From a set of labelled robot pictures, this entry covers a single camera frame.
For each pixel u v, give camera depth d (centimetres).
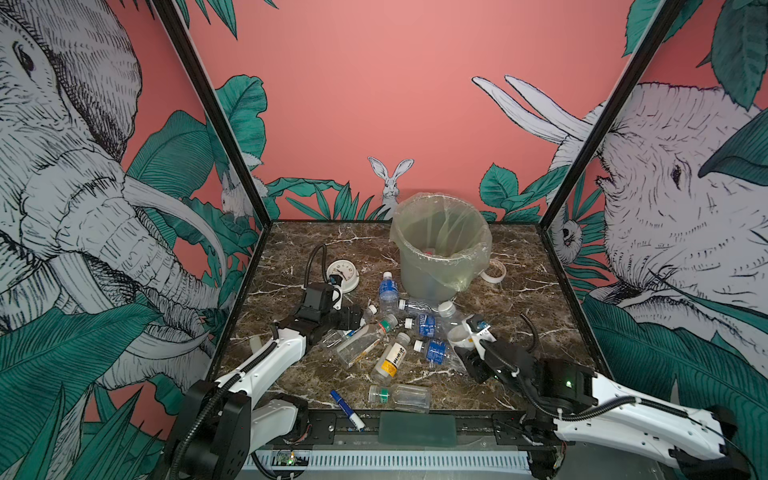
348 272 100
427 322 88
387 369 80
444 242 104
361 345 88
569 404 48
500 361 50
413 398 80
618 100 84
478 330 61
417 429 73
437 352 82
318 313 66
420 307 92
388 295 97
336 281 78
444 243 104
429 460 70
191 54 76
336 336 90
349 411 76
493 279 104
